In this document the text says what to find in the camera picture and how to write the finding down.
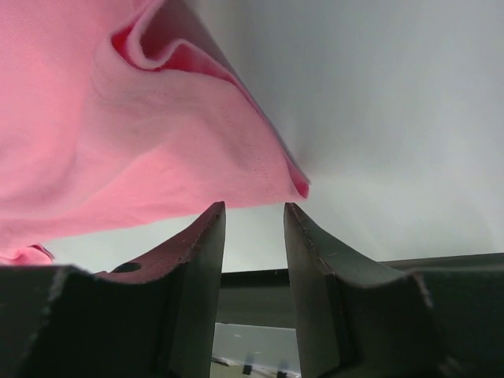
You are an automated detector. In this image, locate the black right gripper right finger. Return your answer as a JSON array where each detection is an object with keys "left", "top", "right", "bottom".
[{"left": 283, "top": 202, "right": 504, "bottom": 378}]

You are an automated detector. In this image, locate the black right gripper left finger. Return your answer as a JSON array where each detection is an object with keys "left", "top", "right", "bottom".
[{"left": 1, "top": 202, "right": 226, "bottom": 377}]

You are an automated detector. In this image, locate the pink t shirt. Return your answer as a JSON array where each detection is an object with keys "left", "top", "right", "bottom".
[{"left": 1, "top": 1, "right": 309, "bottom": 265}]

